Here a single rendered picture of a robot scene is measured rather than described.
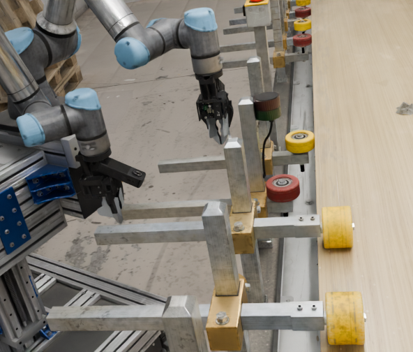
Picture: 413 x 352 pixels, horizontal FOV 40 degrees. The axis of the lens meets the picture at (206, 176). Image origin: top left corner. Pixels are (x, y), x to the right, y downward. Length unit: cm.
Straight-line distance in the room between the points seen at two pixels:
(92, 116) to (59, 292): 117
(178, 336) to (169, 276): 197
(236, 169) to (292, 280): 50
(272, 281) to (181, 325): 75
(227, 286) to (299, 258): 67
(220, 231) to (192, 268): 178
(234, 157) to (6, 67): 61
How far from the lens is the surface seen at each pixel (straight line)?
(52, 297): 237
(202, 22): 140
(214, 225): 86
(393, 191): 132
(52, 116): 134
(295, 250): 162
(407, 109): 170
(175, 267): 267
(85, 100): 133
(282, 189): 133
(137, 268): 273
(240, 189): 112
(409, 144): 152
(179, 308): 64
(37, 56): 171
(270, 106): 129
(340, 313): 89
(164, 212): 144
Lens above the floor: 158
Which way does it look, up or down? 28 degrees down
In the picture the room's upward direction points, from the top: 10 degrees counter-clockwise
